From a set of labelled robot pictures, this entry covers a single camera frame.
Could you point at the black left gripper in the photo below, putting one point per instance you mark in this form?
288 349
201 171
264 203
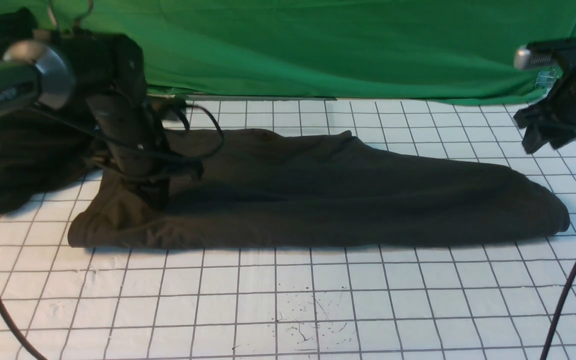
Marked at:
139 147

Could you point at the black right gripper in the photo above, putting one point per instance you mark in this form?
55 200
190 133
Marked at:
552 117

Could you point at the gray long-sleeve top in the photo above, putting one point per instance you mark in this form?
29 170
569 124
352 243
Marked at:
264 190

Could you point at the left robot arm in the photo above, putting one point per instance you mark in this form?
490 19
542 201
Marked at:
96 85

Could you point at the metal binder clip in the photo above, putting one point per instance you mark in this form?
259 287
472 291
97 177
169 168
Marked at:
546 79

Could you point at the green backdrop cloth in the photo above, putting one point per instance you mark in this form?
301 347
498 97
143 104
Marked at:
454 51

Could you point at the black garment pile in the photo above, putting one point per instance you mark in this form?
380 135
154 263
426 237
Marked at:
37 154

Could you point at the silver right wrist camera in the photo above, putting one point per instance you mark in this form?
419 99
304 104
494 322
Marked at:
546 54

